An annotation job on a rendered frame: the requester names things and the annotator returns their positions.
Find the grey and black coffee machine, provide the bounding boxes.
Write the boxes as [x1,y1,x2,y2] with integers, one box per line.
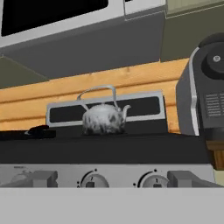
[175,32,224,138]

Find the white speckled kettle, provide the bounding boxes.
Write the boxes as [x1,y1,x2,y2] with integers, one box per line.
[76,84,132,136]

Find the silver stove knob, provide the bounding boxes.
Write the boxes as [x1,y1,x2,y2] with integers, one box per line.
[8,171,33,186]
[137,171,170,188]
[79,171,110,188]

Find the brown wooden block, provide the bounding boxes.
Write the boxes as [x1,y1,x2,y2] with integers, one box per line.
[205,139,224,171]

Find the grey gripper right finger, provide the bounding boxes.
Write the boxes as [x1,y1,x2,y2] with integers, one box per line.
[167,170,224,188]

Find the black and silver stove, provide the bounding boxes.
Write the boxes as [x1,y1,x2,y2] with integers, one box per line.
[0,89,217,188]

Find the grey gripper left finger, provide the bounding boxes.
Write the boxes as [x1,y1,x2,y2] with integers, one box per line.
[0,170,59,188]

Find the silver microwave oven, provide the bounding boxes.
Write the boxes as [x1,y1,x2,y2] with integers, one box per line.
[0,0,168,81]

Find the olive green wall cupboard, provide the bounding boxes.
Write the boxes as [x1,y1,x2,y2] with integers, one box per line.
[159,0,224,63]
[0,54,50,90]

